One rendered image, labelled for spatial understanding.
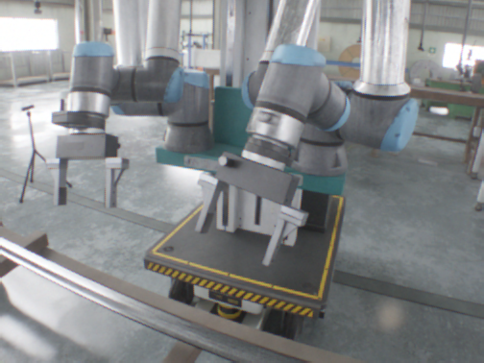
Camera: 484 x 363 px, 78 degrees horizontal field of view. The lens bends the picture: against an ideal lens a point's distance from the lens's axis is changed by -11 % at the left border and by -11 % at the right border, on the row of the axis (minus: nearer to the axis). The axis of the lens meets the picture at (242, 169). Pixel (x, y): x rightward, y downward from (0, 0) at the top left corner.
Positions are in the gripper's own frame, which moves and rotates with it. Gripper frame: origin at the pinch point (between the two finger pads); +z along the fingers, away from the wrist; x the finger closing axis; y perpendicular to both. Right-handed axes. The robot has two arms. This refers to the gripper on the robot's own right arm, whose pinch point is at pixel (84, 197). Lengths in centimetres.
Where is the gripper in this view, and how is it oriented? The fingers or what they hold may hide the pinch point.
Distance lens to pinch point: 75.4
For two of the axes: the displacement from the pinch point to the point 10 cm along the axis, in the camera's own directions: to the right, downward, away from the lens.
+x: -9.8, 0.0, 2.1
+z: -0.1, 10.0, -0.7
